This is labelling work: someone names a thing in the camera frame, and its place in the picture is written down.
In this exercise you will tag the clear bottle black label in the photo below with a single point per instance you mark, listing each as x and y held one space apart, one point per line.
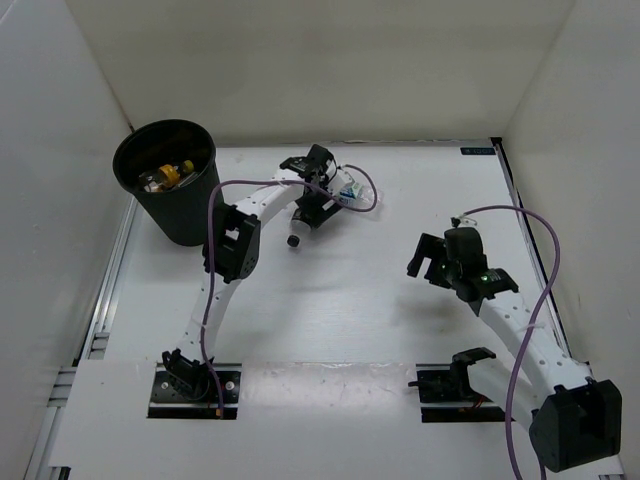
300 227

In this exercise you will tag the aluminium frame rail left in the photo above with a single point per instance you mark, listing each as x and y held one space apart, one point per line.
93 347

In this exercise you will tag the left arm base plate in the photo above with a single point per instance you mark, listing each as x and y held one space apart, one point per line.
169 400

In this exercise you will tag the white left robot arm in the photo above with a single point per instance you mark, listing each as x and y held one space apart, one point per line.
232 251

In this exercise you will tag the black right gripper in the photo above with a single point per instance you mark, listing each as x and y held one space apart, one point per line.
430 247

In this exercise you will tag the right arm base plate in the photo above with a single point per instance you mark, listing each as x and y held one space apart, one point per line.
442 400

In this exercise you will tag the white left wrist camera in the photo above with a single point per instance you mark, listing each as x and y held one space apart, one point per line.
345 177

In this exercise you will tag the aluminium frame rail right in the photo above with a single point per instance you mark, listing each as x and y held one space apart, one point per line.
610 468

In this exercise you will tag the black plastic bin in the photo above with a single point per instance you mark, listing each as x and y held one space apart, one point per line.
181 213

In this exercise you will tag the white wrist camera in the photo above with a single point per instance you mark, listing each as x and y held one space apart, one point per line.
463 220
345 177

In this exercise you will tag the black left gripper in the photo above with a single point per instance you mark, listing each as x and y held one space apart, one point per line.
316 214

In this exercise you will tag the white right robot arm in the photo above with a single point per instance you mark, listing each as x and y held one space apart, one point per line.
571 418

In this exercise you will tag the aluminium frame rail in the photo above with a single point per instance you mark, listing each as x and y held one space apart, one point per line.
93 347
610 468

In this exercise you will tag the clear bottle yellow cap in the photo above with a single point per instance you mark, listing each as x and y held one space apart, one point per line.
167 177

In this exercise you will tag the clear bottle blue label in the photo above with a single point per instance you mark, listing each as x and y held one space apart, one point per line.
362 199

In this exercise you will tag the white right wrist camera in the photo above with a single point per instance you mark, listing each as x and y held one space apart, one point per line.
463 220

